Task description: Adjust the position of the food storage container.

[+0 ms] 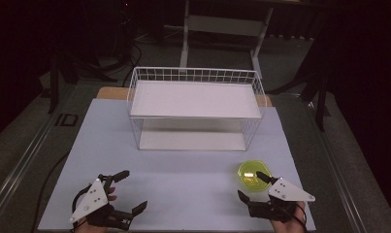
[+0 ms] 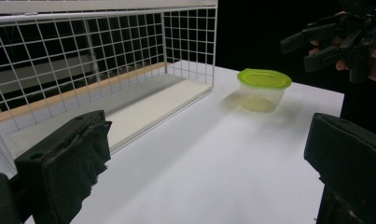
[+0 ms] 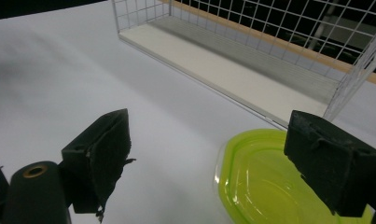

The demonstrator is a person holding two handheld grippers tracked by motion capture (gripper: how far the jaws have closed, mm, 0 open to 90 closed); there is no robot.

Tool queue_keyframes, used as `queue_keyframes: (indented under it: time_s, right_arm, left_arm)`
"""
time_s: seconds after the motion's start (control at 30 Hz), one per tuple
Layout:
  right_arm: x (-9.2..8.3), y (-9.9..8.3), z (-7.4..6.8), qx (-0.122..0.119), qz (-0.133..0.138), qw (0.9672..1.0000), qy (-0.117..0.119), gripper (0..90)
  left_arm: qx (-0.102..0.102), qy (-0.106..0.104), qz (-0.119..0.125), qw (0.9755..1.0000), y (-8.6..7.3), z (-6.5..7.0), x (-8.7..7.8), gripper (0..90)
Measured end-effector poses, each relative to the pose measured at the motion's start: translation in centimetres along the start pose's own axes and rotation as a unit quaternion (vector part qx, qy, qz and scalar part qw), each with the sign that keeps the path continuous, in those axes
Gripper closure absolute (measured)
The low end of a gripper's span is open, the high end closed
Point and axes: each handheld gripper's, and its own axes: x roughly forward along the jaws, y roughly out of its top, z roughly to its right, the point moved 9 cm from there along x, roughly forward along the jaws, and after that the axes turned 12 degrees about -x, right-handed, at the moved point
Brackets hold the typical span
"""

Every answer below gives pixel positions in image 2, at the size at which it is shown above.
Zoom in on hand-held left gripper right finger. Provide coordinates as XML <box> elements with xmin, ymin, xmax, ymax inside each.
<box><xmin>303</xmin><ymin>112</ymin><xmax>376</xmax><ymax>224</ymax></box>

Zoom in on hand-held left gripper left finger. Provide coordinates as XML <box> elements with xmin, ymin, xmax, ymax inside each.
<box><xmin>14</xmin><ymin>109</ymin><xmax>113</xmax><ymax>224</ymax></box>

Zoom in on white wire rack shelf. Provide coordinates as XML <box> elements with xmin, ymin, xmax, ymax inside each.
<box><xmin>0</xmin><ymin>0</ymin><xmax>219</xmax><ymax>180</ymax></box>

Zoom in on clear container with green lid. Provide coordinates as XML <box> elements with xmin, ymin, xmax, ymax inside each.
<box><xmin>236</xmin><ymin>68</ymin><xmax>293</xmax><ymax>114</ymax></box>

